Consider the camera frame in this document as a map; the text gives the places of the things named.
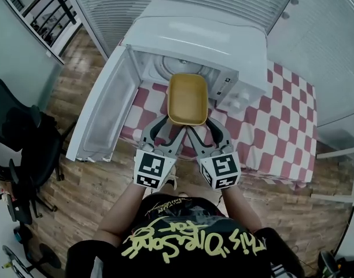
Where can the person's right forearm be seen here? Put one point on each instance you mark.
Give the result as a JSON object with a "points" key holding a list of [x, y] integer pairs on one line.
{"points": [[240, 210]]}

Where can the grey patterned device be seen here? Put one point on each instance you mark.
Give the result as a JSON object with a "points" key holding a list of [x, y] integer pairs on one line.
{"points": [[15, 262]]}

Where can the person's left cream shoe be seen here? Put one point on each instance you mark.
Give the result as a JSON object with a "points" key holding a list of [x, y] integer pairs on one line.
{"points": [[171, 178]]}

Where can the black office chair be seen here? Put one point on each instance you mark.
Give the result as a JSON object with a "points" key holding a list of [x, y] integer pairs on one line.
{"points": [[35, 138], [20, 198]]}

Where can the white microwave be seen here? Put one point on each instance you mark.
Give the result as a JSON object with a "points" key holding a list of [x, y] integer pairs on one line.
{"points": [[194, 30]]}

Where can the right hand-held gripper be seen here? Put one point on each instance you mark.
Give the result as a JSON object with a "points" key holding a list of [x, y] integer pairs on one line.
{"points": [[223, 169]]}

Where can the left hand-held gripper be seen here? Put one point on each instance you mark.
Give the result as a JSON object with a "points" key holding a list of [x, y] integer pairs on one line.
{"points": [[154, 168]]}

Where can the black metal railing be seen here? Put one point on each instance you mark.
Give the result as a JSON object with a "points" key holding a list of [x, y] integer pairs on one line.
{"points": [[52, 13]]}

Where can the yellow rectangular dish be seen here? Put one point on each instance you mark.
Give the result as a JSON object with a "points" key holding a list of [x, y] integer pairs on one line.
{"points": [[187, 100]]}

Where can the person's black printed shirt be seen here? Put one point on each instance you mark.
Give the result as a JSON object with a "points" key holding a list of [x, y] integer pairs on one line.
{"points": [[188, 248]]}

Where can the glass turntable plate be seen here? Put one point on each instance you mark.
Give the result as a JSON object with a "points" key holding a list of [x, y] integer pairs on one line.
{"points": [[171, 65]]}

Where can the black and yellow device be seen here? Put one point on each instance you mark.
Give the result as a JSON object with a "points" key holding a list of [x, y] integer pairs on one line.
{"points": [[330, 265]]}

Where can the person's left forearm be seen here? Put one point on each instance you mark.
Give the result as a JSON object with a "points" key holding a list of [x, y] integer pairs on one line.
{"points": [[122, 210]]}

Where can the black round stand base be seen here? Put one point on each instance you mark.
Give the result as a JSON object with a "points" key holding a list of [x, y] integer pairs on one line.
{"points": [[49, 256]]}

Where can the white side table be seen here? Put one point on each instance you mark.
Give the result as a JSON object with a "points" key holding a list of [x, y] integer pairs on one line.
{"points": [[336, 197]]}

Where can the red white checkered tablecloth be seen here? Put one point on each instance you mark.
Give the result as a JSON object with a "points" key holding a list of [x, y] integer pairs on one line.
{"points": [[275, 135]]}

